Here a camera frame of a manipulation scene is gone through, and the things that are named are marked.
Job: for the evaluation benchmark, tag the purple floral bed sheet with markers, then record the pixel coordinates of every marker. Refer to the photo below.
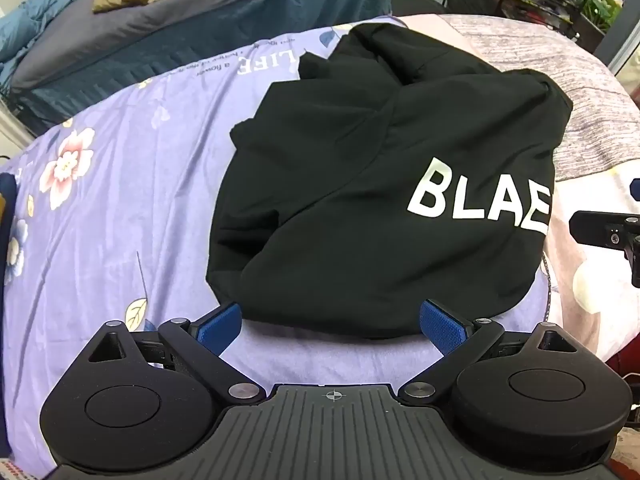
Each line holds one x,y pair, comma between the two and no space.
125,200

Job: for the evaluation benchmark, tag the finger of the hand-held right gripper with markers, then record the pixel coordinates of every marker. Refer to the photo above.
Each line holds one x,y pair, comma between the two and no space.
607,232

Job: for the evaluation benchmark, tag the blue duvet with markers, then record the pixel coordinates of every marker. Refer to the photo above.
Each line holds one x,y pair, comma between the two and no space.
30,25

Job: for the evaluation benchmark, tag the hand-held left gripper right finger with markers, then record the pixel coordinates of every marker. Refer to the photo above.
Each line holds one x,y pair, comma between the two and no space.
442,325

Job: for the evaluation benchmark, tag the dark blue cloth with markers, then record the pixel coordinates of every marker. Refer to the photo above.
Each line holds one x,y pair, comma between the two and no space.
6,220

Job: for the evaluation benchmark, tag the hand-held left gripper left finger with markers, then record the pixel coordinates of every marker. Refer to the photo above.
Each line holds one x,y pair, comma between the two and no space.
217,329

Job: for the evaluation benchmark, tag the red cloth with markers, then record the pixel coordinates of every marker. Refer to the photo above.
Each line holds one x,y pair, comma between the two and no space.
625,370

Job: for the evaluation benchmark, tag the pink grey blanket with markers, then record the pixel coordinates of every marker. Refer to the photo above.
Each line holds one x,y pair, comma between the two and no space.
575,85

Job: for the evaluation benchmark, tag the black chair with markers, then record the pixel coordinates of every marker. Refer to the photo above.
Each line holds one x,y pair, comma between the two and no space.
415,2

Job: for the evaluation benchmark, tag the black jacket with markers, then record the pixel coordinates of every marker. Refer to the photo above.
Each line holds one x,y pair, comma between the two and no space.
360,200

